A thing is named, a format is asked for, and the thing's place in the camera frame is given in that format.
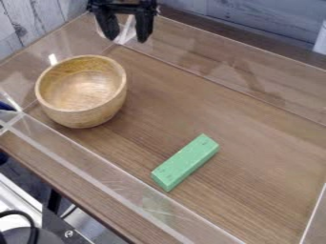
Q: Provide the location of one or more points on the black table leg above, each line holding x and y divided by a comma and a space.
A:
53, 202

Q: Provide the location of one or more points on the brown wooden bowl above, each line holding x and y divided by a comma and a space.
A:
81, 90

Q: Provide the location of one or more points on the clear acrylic tray walls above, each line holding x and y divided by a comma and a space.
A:
195, 83

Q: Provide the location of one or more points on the green rectangular block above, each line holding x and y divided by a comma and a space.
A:
177, 167

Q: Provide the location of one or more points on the grey metal bracket with screw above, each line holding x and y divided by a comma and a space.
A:
60, 228

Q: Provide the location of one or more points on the white object at right edge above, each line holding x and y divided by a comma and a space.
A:
319, 44

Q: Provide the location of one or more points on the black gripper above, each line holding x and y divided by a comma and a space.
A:
105, 9

